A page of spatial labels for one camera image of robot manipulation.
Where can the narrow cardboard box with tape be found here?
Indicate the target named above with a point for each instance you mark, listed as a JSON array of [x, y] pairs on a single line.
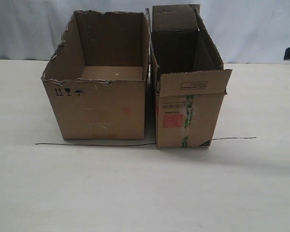
[[188, 79]]

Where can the large open cardboard box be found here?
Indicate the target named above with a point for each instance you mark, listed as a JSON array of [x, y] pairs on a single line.
[[96, 80]]

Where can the thin dark line marker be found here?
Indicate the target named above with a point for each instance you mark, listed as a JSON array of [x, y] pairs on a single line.
[[136, 145]]

